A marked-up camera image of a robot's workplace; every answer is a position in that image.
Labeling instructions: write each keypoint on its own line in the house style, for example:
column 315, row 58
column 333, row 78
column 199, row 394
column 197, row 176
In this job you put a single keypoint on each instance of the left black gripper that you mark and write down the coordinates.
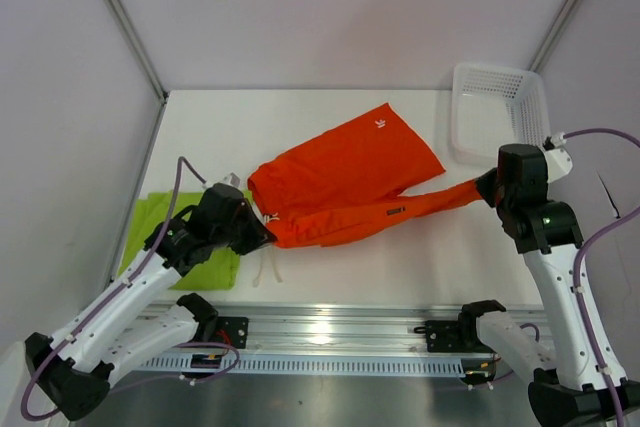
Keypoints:
column 258, row 236

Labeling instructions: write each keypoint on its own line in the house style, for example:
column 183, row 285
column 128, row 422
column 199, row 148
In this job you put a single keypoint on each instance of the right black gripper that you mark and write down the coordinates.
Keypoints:
column 483, row 185

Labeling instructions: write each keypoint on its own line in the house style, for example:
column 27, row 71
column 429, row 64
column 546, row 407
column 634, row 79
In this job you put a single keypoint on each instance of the lime green shorts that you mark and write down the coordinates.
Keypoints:
column 217, row 274

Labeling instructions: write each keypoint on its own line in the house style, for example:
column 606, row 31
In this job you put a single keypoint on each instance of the orange shorts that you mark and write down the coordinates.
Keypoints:
column 349, row 183

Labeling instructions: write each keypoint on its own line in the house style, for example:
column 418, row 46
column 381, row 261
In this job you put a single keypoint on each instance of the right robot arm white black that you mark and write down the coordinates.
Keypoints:
column 581, row 381

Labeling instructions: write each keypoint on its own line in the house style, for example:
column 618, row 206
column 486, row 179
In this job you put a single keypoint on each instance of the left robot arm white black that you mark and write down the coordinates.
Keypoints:
column 78, row 365

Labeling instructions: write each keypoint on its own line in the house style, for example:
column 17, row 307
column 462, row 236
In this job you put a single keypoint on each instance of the white plastic basket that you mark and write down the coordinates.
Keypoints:
column 492, row 106

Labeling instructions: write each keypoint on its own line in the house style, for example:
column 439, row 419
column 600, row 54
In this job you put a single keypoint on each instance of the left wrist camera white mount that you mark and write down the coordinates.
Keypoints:
column 231, row 180

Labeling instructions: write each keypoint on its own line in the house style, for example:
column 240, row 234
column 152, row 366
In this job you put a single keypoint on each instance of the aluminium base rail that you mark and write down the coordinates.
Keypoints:
column 336, row 330

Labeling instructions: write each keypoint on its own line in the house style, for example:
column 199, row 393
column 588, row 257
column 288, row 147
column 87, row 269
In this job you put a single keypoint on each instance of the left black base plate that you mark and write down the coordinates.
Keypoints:
column 232, row 331

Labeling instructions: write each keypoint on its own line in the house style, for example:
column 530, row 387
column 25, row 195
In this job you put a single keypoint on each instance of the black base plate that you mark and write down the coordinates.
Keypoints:
column 232, row 331
column 450, row 336

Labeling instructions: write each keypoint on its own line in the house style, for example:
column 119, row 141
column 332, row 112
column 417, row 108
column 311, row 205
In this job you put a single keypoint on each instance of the white slotted cable duct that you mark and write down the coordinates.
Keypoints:
column 412, row 366

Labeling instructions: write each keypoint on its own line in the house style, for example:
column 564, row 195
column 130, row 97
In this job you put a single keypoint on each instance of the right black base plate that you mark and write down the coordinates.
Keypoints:
column 450, row 336

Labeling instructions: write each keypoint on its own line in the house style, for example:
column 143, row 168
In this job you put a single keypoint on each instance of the right aluminium corner post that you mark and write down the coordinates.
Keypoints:
column 554, row 33

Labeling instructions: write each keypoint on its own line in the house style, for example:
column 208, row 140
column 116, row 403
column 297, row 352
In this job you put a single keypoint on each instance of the aluminium corner post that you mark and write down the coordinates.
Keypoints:
column 554, row 33
column 136, row 47

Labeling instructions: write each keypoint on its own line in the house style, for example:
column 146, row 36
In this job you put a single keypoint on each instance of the left aluminium corner post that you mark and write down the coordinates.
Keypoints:
column 136, row 47

